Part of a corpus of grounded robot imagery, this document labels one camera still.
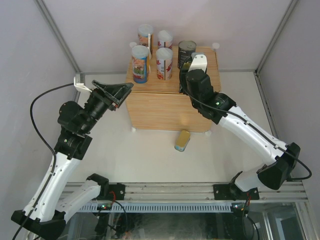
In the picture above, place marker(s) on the aluminium mounting rail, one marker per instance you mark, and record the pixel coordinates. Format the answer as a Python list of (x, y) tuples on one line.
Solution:
[(203, 192)]

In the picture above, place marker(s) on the wooden cube shelf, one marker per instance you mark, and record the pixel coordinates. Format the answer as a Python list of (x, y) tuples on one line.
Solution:
[(158, 104)]

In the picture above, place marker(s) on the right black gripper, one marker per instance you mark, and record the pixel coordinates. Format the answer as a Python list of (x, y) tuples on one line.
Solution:
[(184, 87)]

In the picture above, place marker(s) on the left black base bracket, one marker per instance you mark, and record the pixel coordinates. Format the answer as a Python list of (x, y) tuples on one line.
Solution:
[(116, 191)]

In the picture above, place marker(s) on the white lid can red label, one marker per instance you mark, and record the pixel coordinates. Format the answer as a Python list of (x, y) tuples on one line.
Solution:
[(165, 39)]

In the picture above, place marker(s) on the right black base bracket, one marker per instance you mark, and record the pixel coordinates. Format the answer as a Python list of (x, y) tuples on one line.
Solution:
[(226, 191)]

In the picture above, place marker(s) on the black base bracket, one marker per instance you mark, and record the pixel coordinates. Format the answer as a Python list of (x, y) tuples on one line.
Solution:
[(226, 191), (116, 191)]

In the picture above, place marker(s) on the slotted cable duct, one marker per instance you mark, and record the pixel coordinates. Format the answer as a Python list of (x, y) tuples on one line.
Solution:
[(138, 207)]

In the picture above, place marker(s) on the tall can with spoon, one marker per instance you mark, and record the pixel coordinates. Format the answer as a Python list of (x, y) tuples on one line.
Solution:
[(145, 36)]

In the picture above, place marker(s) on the dark round tin can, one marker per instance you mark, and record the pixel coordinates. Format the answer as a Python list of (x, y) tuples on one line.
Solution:
[(185, 49)]

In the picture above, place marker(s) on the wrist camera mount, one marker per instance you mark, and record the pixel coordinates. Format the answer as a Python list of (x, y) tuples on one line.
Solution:
[(199, 62), (80, 83)]

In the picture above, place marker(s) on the white lid can colourful label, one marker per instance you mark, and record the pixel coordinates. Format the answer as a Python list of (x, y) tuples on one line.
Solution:
[(140, 63)]

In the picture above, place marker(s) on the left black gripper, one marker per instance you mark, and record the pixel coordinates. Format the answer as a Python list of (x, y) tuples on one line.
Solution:
[(108, 94)]

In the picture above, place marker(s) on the rectangular gold tin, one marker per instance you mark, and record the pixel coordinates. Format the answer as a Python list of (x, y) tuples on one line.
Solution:
[(182, 140)]

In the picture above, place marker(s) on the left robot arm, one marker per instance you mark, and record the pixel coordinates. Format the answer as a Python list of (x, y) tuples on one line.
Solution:
[(46, 215)]

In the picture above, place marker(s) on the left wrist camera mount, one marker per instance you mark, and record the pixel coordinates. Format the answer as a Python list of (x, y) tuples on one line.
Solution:
[(80, 83)]

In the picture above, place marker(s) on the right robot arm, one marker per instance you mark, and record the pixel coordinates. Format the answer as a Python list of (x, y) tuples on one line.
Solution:
[(278, 157)]

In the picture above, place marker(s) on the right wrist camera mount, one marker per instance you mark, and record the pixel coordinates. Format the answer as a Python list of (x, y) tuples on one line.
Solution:
[(199, 62)]

